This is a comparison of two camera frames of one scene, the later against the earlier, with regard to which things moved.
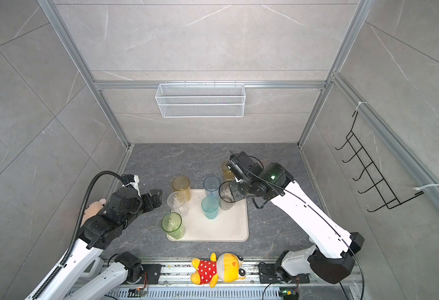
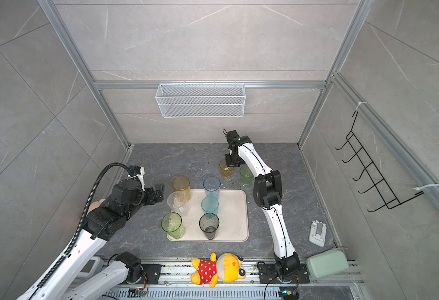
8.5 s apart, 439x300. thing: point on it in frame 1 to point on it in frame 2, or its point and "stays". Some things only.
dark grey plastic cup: x=227 y=201 to x=209 y=223
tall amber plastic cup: x=182 y=184 stays
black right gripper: x=237 y=194 to x=230 y=162
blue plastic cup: x=211 y=185 stays
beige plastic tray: x=229 y=225 stays
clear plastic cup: x=177 y=202 stays
